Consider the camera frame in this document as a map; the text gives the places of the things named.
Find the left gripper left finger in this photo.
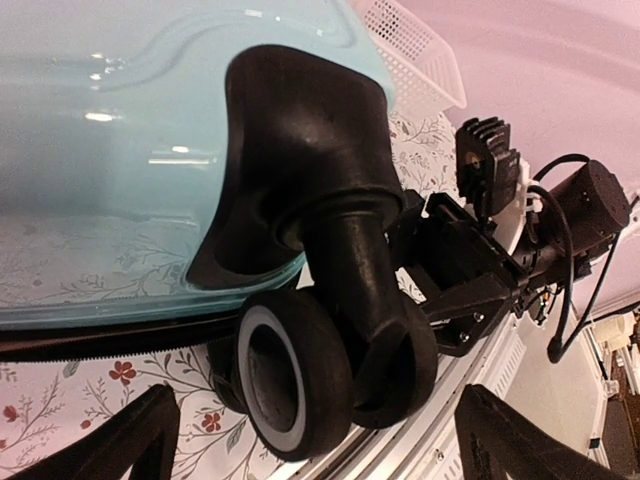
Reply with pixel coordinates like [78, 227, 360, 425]
[12, 384, 180, 479]

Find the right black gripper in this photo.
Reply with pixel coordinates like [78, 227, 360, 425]
[414, 193, 528, 357]

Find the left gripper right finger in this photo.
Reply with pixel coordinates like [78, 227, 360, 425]
[455, 384, 622, 480]

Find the pink and teal kids suitcase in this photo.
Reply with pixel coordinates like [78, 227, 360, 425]
[1, 1, 438, 461]

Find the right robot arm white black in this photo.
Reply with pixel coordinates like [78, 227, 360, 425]
[417, 160, 631, 363]

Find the floral white tablecloth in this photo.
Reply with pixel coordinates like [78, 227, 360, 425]
[0, 109, 466, 480]

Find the white plastic mesh basket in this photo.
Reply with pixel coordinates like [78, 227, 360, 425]
[351, 0, 467, 118]

